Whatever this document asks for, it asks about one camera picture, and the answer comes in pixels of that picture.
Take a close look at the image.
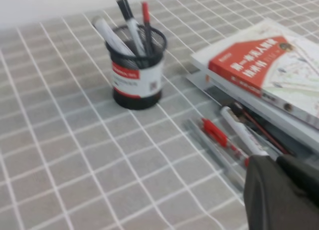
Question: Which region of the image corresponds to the grey bottom book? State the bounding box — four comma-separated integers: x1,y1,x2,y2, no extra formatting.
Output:
204,86,319,168

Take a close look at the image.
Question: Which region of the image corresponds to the white marker black cap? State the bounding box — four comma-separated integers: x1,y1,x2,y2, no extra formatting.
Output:
220,106,268,156

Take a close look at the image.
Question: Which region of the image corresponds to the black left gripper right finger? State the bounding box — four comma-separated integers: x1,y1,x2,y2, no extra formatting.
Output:
276,155,319,207

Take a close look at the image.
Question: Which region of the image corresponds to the white book under top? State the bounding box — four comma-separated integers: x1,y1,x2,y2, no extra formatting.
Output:
186,70,319,152

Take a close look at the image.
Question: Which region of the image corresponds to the orange and white map book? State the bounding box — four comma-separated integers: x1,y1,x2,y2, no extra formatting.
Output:
192,19,319,128

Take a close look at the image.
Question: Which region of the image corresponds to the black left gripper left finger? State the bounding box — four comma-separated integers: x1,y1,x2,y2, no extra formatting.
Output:
244,155,319,230

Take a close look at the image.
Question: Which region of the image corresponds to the white marker in holder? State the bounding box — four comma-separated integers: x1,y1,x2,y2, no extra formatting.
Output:
92,16,135,56

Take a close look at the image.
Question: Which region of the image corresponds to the grey checkered tablecloth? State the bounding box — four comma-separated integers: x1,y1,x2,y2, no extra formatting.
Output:
0,0,319,230

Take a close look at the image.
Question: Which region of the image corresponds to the black mesh pen holder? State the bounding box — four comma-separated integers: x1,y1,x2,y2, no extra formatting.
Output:
105,28,167,110

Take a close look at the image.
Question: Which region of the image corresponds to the grey pen on table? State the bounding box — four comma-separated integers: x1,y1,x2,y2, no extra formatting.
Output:
185,119,244,192

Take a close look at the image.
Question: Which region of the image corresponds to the red and black marker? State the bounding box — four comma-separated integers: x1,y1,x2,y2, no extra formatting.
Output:
116,0,147,56

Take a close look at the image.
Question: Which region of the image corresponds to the red gel pen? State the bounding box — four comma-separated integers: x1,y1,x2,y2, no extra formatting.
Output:
201,118,249,168

